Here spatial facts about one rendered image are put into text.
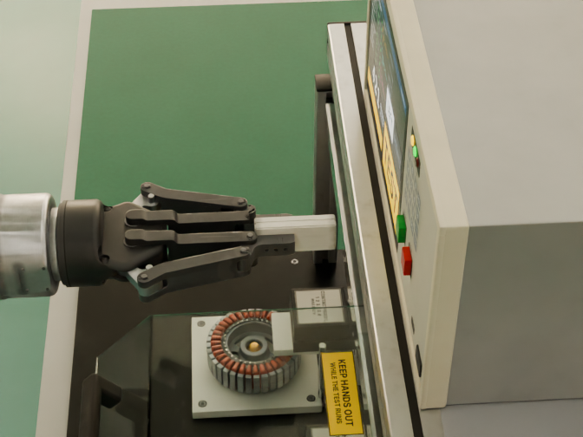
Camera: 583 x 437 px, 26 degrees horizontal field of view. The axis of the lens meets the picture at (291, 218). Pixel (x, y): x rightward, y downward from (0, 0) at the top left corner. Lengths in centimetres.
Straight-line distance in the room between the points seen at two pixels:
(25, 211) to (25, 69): 231
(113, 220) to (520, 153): 36
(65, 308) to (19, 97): 167
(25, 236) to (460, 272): 36
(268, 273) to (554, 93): 69
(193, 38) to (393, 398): 114
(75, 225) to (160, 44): 105
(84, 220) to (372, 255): 28
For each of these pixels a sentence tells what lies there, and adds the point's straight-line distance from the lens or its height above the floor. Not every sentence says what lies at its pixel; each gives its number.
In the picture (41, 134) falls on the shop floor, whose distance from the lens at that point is 315.
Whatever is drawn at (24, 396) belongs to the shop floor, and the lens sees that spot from 255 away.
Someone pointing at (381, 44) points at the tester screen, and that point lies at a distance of 121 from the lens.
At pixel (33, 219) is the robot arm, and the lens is 107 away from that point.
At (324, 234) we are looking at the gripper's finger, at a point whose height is 119.
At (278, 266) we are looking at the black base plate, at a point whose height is 77.
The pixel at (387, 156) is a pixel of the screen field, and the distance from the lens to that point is 119.
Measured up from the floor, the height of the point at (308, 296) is 87.
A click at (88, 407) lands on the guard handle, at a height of 106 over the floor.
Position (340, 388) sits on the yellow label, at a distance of 113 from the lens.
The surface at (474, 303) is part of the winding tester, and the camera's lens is 97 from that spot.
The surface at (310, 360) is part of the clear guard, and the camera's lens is 115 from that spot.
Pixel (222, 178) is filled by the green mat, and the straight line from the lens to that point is 181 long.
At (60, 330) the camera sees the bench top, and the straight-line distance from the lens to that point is 163.
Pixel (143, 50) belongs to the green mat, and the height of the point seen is 75.
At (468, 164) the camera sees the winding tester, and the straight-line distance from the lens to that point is 96.
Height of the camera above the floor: 193
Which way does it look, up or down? 43 degrees down
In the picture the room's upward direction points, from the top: straight up
